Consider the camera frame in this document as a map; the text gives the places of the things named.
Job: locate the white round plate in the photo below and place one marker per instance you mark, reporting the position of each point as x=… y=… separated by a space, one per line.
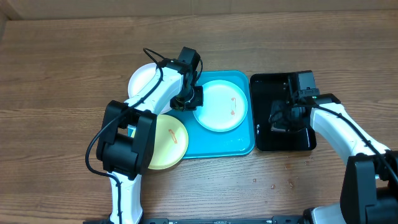
x=139 y=79

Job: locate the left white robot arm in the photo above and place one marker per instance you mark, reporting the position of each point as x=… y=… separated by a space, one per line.
x=125 y=144

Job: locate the light blue round plate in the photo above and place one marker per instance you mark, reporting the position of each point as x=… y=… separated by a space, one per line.
x=225 y=106

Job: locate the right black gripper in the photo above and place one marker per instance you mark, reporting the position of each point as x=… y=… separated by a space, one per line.
x=278 y=117

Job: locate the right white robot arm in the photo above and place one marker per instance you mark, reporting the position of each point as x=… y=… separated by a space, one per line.
x=369 y=191

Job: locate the black plastic water tray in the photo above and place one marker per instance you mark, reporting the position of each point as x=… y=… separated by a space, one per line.
x=266 y=88

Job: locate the teal plastic tray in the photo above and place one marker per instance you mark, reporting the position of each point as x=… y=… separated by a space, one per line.
x=204 y=143

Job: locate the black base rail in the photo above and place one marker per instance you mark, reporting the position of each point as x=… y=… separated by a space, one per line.
x=280 y=219

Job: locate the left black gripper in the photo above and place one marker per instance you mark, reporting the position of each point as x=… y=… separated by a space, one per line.
x=198 y=101

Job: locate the yellow-green round plate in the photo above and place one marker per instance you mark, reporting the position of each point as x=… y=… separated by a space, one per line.
x=171 y=142

